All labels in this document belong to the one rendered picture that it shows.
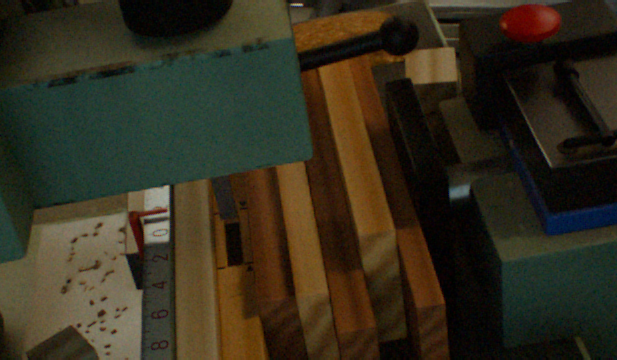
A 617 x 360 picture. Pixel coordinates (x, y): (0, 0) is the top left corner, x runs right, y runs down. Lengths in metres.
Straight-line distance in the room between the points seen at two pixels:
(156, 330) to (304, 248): 0.08
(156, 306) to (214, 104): 0.10
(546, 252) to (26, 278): 0.43
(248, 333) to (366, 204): 0.08
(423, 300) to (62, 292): 0.37
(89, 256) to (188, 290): 0.29
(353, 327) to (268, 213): 0.10
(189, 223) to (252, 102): 0.10
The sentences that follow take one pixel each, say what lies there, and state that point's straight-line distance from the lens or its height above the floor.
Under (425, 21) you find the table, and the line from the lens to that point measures 0.78.
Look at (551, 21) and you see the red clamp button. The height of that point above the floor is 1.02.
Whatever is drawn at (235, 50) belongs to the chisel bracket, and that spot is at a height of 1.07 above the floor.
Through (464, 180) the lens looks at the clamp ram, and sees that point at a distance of 0.52.
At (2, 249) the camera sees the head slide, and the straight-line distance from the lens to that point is 0.47.
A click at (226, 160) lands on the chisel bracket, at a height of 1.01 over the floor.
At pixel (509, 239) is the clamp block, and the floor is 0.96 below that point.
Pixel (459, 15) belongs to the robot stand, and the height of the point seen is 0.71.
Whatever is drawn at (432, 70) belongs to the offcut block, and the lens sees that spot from 0.64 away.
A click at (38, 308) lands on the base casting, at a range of 0.75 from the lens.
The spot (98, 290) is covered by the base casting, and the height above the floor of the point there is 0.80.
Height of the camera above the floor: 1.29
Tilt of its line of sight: 38 degrees down
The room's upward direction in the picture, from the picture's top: 10 degrees counter-clockwise
